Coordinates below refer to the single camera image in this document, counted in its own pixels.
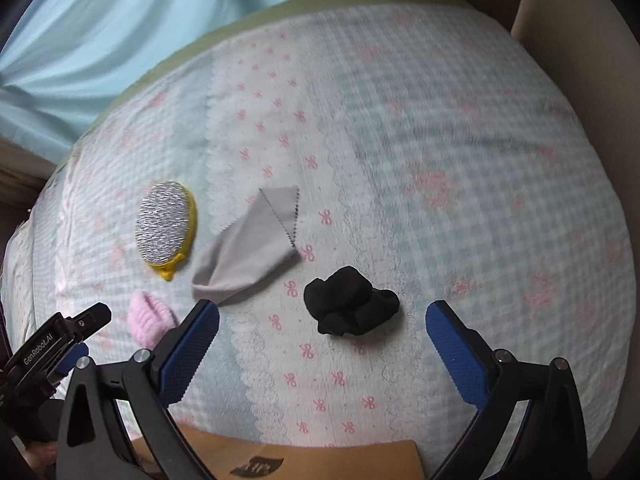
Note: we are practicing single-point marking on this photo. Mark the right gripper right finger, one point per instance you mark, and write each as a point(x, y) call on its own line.
point(551, 440)

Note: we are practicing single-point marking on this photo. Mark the light blue hanging sheet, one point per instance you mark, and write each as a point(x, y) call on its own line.
point(67, 60)

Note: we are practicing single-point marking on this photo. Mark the green fitted sheet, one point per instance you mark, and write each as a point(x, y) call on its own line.
point(261, 18)

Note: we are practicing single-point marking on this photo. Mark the pink knitted item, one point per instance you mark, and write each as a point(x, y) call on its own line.
point(149, 319)

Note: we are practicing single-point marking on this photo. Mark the black scrunchie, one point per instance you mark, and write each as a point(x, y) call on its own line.
point(347, 303)

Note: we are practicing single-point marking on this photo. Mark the grey microfibre cloth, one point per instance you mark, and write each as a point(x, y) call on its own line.
point(251, 248)

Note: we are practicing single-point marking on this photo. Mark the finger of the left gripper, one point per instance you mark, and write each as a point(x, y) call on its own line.
point(64, 333)
point(70, 359)

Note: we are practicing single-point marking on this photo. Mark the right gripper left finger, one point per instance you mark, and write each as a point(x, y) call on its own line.
point(93, 442)

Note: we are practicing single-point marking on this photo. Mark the cardboard box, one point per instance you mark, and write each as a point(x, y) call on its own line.
point(230, 458)

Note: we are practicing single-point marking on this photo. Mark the patterned bed cover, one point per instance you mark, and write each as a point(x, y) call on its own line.
point(431, 153)

